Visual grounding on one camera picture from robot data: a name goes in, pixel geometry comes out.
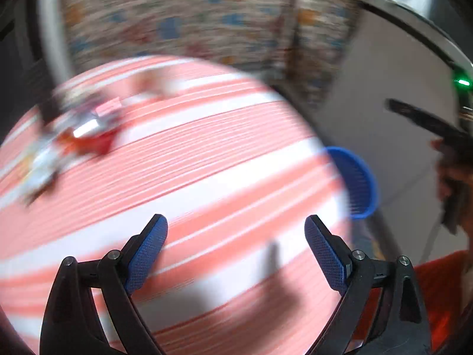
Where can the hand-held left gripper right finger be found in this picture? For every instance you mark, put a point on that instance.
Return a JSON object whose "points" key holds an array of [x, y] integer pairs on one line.
{"points": [[327, 259]]}

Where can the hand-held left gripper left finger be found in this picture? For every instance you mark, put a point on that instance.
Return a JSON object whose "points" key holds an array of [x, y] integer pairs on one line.
{"points": [[146, 259]]}

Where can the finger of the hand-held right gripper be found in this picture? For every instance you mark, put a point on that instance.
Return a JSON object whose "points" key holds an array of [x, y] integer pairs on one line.
{"points": [[425, 120]]}

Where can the blue mesh wastebasket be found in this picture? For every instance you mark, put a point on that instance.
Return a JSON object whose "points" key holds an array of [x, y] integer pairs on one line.
{"points": [[356, 177]]}

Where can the crushed red can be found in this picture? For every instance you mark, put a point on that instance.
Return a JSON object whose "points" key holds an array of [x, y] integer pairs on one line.
{"points": [[90, 138]]}

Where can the white yellow snack wrapper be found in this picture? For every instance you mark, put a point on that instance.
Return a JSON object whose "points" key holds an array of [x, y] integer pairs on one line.
{"points": [[40, 166]]}

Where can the person's right hand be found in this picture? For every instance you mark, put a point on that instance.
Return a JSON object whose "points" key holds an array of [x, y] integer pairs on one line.
{"points": [[451, 166]]}

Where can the round table striped tablecloth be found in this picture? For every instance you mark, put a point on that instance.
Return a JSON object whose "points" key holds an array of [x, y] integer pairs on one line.
{"points": [[203, 173]]}

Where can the narrow printed blanket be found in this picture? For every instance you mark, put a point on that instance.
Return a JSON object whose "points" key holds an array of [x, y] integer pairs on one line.
{"points": [[321, 37]]}

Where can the large printed blanket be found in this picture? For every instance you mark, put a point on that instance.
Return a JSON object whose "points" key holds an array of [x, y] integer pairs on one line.
{"points": [[166, 26]]}

